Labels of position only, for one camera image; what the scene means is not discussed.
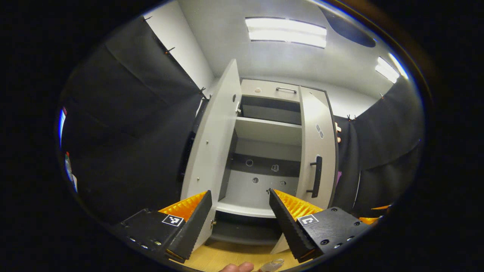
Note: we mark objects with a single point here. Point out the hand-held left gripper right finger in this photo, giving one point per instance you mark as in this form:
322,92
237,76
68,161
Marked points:
289,226

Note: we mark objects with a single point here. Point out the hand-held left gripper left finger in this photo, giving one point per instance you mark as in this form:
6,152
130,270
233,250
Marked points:
193,226

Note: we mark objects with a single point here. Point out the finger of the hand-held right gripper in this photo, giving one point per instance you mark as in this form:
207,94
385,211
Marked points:
368,220

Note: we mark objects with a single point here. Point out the clear plastic bottle red label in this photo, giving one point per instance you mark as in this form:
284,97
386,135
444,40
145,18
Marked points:
271,265

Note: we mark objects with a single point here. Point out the grey cabinet door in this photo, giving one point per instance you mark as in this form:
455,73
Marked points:
211,151
317,143

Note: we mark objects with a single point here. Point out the grey cabinet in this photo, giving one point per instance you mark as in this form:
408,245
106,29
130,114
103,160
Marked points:
264,130

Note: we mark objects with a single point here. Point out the grey cabinet drawer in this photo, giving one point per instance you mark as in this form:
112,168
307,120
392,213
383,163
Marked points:
264,88

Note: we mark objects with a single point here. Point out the small ceiling light panel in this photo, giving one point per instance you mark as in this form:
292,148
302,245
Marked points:
387,70

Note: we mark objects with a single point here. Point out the bright monitor screen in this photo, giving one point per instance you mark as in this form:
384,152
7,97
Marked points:
61,126

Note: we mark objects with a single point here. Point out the large ceiling light panel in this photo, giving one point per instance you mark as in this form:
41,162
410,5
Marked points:
285,32

